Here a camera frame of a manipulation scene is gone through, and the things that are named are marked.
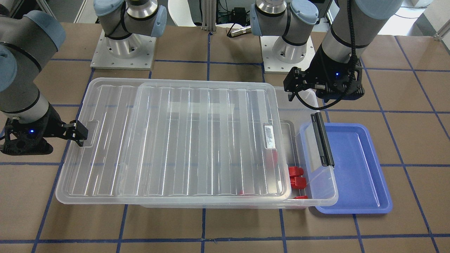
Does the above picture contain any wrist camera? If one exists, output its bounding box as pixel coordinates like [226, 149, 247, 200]
[1, 117, 53, 156]
[315, 65, 365, 102]

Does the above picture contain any clear plastic box lid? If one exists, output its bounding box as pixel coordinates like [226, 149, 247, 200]
[55, 78, 291, 205]

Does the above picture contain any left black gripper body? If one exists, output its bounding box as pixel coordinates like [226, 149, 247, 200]
[299, 46, 361, 96]

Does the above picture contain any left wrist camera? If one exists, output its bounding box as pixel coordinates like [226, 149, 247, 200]
[315, 65, 365, 102]

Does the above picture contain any white chair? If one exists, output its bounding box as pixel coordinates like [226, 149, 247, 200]
[167, 0, 196, 27]

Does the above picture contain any clear plastic storage box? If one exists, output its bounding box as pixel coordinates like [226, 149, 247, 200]
[145, 87, 339, 209]

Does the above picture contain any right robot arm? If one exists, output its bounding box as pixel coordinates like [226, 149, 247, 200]
[1, 0, 167, 154]

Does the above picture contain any black box latch handle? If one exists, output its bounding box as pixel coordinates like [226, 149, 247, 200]
[310, 112, 335, 167]

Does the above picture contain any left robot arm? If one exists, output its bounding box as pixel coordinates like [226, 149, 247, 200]
[250, 0, 402, 105]

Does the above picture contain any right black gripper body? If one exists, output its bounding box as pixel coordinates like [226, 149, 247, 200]
[21, 104, 67, 144]

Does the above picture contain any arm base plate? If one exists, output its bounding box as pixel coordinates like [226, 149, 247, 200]
[90, 31, 156, 70]
[260, 36, 316, 74]

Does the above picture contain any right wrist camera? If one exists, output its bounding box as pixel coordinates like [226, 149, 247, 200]
[1, 117, 53, 156]

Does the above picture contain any aluminium frame post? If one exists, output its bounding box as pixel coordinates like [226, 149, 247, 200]
[200, 0, 217, 33]

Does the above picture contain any blue plastic tray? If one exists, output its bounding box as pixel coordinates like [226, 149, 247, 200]
[297, 122, 393, 214]

